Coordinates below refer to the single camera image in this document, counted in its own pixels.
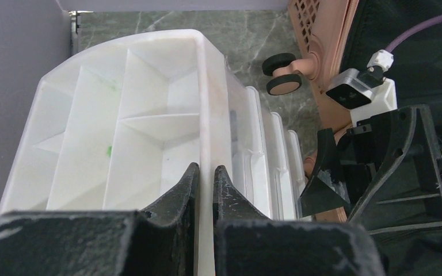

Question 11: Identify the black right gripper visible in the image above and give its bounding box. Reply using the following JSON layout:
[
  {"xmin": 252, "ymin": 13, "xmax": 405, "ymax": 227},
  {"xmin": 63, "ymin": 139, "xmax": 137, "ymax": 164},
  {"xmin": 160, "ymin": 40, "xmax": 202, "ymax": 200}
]
[{"xmin": 298, "ymin": 105, "xmax": 442, "ymax": 231}]

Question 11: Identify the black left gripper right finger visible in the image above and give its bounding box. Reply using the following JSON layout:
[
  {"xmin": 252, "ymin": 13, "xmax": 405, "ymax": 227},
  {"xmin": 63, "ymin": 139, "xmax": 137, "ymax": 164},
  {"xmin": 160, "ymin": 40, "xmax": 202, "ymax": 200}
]
[{"xmin": 214, "ymin": 166, "xmax": 386, "ymax": 275}]

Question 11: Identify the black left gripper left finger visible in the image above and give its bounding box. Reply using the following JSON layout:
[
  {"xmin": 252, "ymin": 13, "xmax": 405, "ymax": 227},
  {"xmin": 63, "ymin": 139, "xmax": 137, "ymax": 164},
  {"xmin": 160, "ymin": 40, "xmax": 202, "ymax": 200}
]
[{"xmin": 0, "ymin": 163, "xmax": 200, "ymax": 275}]

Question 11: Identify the white plastic drawer organizer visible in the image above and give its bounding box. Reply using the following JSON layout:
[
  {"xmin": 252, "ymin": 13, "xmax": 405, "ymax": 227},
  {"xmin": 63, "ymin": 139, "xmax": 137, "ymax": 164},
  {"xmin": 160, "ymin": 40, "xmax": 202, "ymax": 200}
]
[{"xmin": 0, "ymin": 29, "xmax": 307, "ymax": 229}]

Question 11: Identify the pink hard-shell suitcase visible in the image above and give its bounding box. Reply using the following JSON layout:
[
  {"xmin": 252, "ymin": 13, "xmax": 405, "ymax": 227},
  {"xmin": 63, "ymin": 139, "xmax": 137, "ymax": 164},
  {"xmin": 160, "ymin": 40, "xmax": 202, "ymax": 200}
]
[{"xmin": 285, "ymin": 0, "xmax": 442, "ymax": 222}]

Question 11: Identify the black suitcase wheel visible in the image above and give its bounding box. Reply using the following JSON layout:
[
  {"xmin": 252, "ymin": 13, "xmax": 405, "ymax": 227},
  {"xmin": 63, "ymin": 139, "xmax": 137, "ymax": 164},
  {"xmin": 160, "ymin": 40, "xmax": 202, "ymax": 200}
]
[{"xmin": 262, "ymin": 53, "xmax": 302, "ymax": 95}]

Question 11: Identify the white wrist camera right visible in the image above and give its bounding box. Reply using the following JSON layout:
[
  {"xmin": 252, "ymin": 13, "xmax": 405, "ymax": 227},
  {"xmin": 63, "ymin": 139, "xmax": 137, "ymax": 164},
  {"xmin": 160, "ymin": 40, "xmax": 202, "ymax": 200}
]
[{"xmin": 326, "ymin": 49, "xmax": 397, "ymax": 127}]

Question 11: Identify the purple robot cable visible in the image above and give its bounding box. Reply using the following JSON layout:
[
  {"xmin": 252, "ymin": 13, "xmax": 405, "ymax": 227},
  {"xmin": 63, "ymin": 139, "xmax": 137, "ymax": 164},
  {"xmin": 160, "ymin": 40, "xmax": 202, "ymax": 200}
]
[{"xmin": 374, "ymin": 9, "xmax": 442, "ymax": 70}]

